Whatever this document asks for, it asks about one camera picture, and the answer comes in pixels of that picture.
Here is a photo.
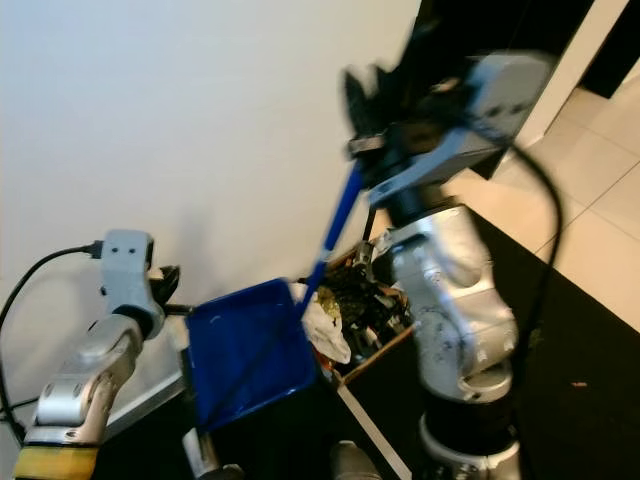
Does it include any white crumpled paper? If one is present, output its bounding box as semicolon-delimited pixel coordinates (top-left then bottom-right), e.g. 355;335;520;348
300;285;353;366

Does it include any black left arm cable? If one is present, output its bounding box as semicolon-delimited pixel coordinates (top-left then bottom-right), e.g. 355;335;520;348
0;243;106;441

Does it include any black floor mat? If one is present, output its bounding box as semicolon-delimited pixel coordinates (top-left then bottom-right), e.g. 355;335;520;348
80;205;640;480

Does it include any brown cardboard box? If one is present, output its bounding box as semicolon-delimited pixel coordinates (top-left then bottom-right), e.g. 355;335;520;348
300;240;421;389

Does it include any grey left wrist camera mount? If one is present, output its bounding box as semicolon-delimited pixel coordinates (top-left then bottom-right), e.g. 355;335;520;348
100;230;161;313

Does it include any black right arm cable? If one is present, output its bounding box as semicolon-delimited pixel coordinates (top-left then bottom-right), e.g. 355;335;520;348
505;140;566;421

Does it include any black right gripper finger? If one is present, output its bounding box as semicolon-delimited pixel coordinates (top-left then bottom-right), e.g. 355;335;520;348
343;68;371;141
368;62;406;141

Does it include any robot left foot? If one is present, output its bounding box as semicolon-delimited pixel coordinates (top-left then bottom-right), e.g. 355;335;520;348
195;458;246;480

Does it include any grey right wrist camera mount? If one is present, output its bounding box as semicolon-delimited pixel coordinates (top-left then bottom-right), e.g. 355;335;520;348
365;52;556;209

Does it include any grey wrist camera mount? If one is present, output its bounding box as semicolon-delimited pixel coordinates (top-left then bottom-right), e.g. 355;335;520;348
100;230;161;313
365;52;556;209

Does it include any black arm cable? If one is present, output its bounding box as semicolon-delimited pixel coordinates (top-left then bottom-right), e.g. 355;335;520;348
0;243;106;441
505;140;566;421

